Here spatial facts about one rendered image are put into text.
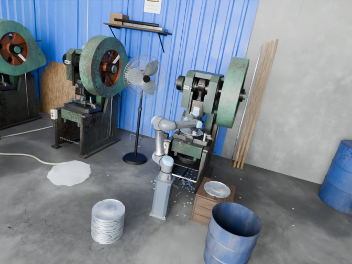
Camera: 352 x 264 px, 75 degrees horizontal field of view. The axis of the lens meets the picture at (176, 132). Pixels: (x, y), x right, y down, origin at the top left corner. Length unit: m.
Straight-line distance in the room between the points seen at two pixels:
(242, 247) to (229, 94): 1.40
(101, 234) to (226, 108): 1.70
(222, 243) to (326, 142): 2.76
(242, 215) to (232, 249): 0.40
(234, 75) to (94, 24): 3.21
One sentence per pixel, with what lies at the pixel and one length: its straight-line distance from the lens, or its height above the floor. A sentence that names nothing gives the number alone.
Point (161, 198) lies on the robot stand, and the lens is 2.49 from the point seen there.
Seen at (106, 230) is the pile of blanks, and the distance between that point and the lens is 2.25.
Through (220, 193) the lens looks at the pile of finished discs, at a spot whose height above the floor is 0.36.
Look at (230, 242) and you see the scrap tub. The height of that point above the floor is 0.39.
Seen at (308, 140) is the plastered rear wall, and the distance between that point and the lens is 4.23.
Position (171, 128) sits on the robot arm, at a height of 1.02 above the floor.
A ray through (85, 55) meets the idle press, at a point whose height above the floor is 1.48.
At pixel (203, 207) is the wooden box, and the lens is 2.55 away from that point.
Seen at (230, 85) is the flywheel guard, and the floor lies 1.46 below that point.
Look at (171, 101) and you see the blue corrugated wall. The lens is 4.23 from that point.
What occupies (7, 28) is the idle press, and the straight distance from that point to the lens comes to 4.51.
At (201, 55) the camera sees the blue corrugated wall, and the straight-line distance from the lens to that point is 4.03.
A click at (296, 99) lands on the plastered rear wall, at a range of 4.04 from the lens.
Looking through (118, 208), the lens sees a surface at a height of 0.26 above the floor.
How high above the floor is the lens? 1.73
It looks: 20 degrees down
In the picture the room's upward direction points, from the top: 9 degrees clockwise
